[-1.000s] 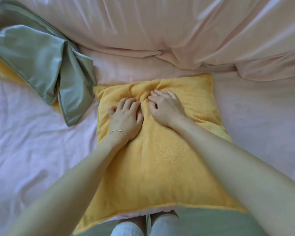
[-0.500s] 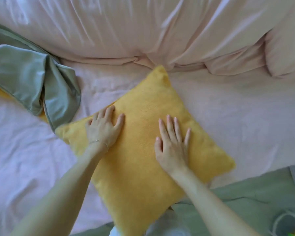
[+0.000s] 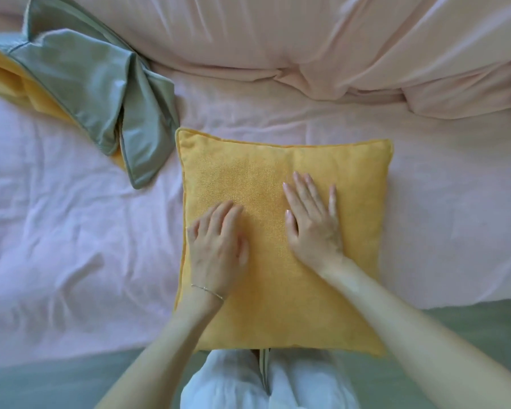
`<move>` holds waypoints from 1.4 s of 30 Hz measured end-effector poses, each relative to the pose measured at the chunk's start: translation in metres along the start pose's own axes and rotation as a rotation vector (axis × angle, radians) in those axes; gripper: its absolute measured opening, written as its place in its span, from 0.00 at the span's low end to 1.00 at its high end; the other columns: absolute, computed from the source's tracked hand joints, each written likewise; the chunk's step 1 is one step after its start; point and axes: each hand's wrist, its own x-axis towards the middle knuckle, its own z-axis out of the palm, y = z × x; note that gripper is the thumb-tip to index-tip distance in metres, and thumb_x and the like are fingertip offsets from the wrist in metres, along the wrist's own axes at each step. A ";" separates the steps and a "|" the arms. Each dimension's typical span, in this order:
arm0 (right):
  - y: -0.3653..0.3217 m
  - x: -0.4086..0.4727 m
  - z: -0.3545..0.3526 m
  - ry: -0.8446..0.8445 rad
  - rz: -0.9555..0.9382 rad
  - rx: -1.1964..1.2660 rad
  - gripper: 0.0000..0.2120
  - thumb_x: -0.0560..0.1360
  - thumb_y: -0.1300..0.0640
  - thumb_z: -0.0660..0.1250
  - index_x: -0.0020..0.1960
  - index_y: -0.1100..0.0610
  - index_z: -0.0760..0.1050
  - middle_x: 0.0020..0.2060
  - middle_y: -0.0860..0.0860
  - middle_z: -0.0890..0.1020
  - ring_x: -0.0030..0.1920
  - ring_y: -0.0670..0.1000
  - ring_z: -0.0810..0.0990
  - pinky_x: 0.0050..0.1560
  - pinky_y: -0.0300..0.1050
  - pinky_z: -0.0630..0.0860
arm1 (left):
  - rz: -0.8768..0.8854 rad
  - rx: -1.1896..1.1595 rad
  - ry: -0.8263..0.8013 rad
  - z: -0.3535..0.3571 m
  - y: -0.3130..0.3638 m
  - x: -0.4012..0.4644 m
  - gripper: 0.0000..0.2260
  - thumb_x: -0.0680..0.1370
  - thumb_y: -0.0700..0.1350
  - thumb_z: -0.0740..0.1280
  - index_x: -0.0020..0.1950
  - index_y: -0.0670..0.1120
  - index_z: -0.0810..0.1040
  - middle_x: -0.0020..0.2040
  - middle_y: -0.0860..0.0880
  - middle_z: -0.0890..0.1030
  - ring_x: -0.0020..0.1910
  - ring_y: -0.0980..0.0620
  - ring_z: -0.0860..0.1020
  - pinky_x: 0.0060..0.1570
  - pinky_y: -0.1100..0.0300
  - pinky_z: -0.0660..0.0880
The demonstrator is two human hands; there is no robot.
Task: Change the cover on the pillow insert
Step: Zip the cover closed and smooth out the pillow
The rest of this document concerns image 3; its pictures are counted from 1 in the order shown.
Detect pink bed sheet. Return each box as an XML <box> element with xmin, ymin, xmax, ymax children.
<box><xmin>0</xmin><ymin>8</ymin><xmax>511</xmax><ymax>368</ymax></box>

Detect pink duvet with white ruffle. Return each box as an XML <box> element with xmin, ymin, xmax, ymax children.
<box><xmin>66</xmin><ymin>0</ymin><xmax>511</xmax><ymax>120</ymax></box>

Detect person's white trousers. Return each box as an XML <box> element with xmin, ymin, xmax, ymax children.
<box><xmin>179</xmin><ymin>348</ymin><xmax>362</xmax><ymax>409</ymax></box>

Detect thin gold bracelet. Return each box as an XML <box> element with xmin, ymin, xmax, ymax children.
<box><xmin>190</xmin><ymin>283</ymin><xmax>225</xmax><ymax>303</ymax></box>

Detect person's left hand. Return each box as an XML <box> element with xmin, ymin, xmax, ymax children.
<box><xmin>186</xmin><ymin>199</ymin><xmax>250</xmax><ymax>301</ymax></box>

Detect person's left forearm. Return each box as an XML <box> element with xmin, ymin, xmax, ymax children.
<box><xmin>95</xmin><ymin>289</ymin><xmax>225</xmax><ymax>409</ymax></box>

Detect person's right hand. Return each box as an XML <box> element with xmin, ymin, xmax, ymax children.
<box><xmin>282</xmin><ymin>170</ymin><xmax>346</xmax><ymax>276</ymax></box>

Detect grey-green cushion cover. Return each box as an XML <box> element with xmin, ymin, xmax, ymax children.
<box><xmin>173</xmin><ymin>127</ymin><xmax>395</xmax><ymax>358</ymax></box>
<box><xmin>0</xmin><ymin>0</ymin><xmax>181</xmax><ymax>190</ymax></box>

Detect person's right forearm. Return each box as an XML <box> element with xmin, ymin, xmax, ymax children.
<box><xmin>322</xmin><ymin>257</ymin><xmax>511</xmax><ymax>409</ymax></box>

